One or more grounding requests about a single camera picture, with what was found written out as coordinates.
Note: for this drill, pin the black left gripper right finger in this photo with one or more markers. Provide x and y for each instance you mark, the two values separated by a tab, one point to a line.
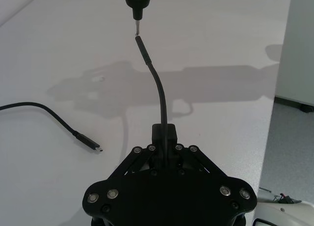
190	159

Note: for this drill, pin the white cabinet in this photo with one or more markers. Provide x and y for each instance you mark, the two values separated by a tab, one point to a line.
299	52

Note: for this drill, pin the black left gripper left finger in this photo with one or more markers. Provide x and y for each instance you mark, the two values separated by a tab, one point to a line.
141	159

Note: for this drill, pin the white table cloth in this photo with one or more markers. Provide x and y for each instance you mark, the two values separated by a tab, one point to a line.
220	39

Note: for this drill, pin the black tool with silver tip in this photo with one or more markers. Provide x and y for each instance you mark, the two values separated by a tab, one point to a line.
136	0

